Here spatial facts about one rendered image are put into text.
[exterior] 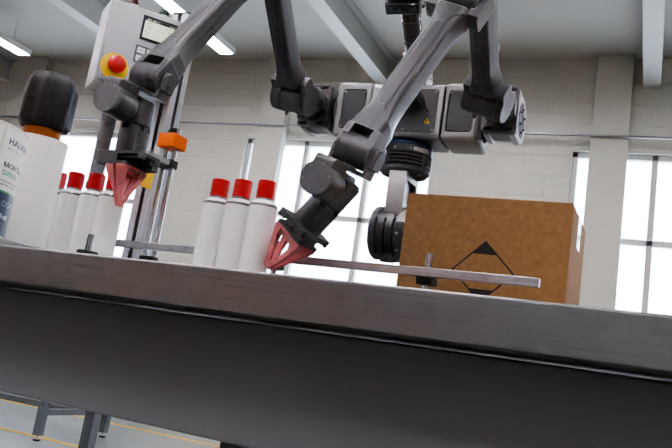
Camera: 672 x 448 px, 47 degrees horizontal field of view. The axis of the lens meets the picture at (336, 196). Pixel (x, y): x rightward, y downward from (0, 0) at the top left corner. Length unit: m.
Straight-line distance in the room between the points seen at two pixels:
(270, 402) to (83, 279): 0.11
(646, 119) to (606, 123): 0.33
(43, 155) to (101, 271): 0.90
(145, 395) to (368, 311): 0.15
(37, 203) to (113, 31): 0.57
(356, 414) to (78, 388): 0.17
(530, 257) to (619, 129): 5.61
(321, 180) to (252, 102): 6.91
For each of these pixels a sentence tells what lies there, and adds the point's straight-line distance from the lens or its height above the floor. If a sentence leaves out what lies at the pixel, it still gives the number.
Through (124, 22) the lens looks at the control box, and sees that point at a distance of 1.77.
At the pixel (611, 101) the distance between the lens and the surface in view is 7.05.
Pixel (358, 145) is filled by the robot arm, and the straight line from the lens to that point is 1.30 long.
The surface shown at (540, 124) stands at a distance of 7.14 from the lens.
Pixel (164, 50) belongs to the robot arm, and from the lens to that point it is 1.56.
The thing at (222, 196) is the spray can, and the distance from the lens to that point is 1.43.
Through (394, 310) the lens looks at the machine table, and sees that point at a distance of 0.33.
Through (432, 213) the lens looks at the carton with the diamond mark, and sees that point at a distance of 1.44.
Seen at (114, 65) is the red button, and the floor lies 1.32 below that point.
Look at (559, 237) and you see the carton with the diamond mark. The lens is 1.39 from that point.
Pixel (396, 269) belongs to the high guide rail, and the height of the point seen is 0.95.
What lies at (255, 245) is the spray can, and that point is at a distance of 1.35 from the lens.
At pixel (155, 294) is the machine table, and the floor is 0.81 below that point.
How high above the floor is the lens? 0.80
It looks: 12 degrees up
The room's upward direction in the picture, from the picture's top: 9 degrees clockwise
